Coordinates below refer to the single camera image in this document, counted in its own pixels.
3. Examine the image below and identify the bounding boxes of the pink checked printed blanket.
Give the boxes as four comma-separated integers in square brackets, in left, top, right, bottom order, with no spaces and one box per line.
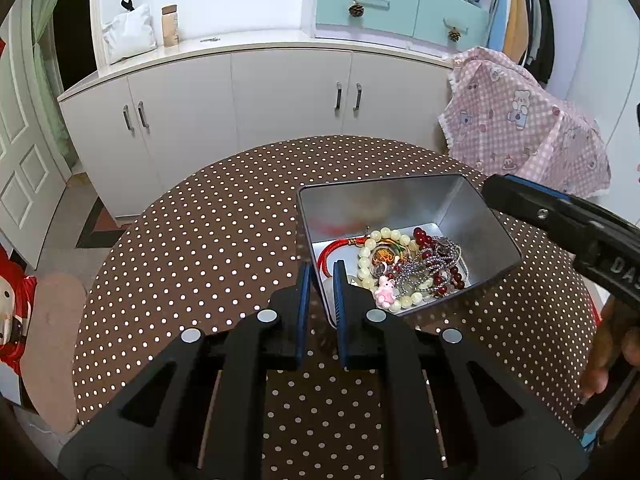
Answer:
[438,46,612,199]

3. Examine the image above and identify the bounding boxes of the silver metal tin box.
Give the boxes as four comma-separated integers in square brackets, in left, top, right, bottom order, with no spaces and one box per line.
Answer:
[296,173,524,330]

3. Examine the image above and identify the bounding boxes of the white panel door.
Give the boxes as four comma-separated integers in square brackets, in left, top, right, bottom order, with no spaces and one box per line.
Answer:
[0,0,74,269]

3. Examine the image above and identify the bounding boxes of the dark doormat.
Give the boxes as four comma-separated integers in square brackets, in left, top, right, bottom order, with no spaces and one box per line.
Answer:
[75,207,132,250]

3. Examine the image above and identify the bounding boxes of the pink bear charm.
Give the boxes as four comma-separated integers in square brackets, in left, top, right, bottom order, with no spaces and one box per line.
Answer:
[374,275,396,306]

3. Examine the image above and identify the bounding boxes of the hanging yellow garment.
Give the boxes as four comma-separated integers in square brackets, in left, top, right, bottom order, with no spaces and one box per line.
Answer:
[502,0,532,67]

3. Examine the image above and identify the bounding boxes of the person's right hand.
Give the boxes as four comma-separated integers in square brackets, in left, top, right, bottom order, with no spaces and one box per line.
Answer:
[581,295,640,397]

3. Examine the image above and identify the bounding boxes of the beige jar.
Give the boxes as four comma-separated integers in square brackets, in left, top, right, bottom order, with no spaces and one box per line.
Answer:
[161,5,180,47]

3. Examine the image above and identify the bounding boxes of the hanging dark garments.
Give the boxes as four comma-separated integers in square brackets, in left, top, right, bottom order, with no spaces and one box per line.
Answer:
[524,0,557,84]

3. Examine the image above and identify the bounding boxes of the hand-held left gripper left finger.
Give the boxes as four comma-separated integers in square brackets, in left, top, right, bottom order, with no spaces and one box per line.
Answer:
[57,262,314,480]

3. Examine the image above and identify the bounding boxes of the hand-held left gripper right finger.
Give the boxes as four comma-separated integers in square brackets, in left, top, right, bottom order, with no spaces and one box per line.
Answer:
[332,260,592,480]

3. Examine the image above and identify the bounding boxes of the cream bead bracelet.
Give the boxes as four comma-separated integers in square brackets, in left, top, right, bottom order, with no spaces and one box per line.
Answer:
[357,227,442,312]

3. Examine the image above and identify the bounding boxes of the white cloth pouch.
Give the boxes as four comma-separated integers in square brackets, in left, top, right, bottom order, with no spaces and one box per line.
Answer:
[101,0,159,65]

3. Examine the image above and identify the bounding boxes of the white low cabinet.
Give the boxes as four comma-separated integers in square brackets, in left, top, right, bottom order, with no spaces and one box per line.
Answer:
[56,29,459,222]

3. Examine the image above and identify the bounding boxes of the red cord bracelet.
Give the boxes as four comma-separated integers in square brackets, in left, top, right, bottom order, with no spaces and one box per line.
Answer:
[318,237,364,282]

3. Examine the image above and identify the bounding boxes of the red plush toy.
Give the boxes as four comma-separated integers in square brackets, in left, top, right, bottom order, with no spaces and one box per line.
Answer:
[0,247,39,377]

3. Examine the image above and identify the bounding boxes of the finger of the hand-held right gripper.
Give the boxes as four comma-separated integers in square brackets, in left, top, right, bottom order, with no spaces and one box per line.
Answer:
[482,175,626,262]
[502,173,608,217]

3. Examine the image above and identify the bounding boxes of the green curtain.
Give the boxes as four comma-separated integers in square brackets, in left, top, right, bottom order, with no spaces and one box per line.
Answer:
[29,0,82,177]

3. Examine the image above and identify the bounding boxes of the silver ball chain necklace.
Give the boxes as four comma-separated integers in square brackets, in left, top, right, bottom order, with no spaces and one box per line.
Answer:
[394,237,464,297]

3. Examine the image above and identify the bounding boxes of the pink oval rug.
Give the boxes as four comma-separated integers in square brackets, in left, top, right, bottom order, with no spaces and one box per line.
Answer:
[31,273,92,434]

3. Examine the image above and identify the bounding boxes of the hanging light blue garment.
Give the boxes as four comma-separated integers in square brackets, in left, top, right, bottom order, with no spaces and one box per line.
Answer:
[487,0,514,54]

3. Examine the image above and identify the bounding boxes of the dark red bead bracelet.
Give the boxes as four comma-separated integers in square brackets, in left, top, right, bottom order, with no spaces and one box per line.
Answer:
[412,227,469,302]

